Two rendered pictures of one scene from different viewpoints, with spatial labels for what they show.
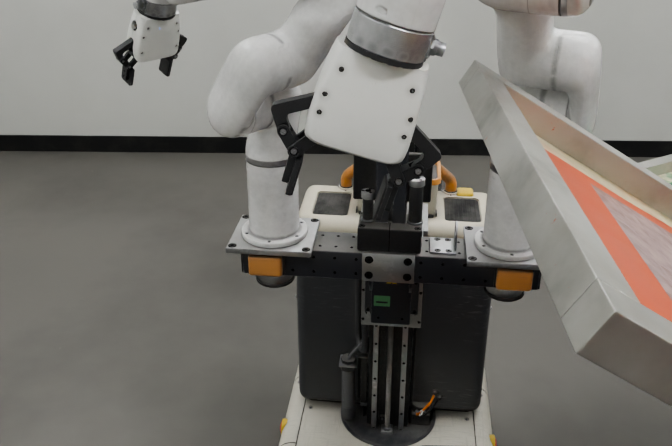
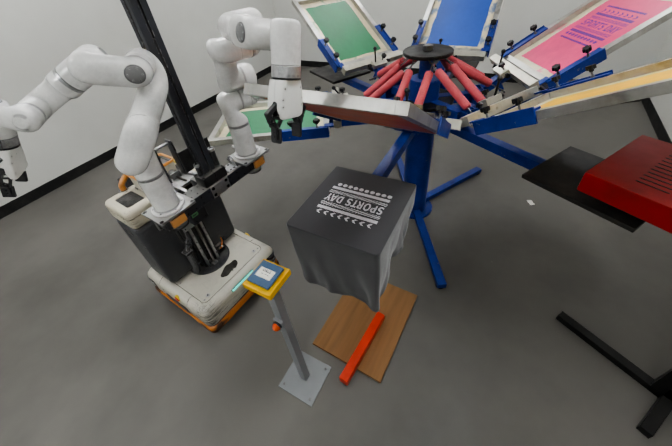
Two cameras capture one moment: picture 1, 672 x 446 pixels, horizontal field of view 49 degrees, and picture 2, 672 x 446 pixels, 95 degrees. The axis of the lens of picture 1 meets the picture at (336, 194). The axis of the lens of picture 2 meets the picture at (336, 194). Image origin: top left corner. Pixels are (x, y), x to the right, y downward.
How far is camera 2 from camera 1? 0.63 m
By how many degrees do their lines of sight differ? 51
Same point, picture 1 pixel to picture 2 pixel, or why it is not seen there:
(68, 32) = not seen: outside the picture
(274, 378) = (135, 299)
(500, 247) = (250, 154)
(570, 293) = (391, 108)
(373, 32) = (292, 71)
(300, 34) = (152, 107)
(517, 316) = not seen: hidden behind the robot
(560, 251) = (376, 103)
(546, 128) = not seen: hidden behind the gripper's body
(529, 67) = (237, 82)
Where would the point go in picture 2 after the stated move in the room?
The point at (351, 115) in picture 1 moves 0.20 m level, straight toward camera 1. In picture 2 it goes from (291, 103) to (361, 113)
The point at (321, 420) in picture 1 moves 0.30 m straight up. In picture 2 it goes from (190, 281) to (170, 251)
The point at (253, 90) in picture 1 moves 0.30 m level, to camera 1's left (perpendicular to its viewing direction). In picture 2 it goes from (151, 142) to (48, 201)
